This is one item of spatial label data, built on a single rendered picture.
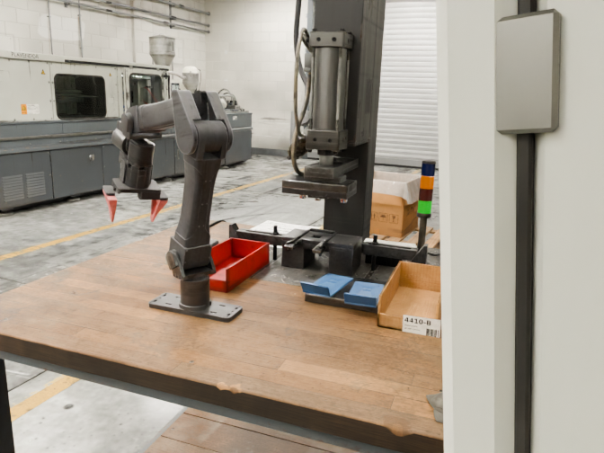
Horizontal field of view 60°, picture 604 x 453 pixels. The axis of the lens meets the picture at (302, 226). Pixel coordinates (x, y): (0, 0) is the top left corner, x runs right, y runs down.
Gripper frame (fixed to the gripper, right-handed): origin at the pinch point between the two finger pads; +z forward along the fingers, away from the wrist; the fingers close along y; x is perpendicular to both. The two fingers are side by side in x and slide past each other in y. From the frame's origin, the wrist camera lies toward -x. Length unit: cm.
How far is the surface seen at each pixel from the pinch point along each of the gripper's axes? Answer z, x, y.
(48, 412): 126, -66, 5
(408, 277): -3, 40, -57
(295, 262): 6.1, 15.0, -40.6
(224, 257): 11.0, 2.7, -25.7
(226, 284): 5.9, 23.2, -16.6
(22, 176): 185, -471, -21
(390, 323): -3, 55, -38
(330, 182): -17, 14, -45
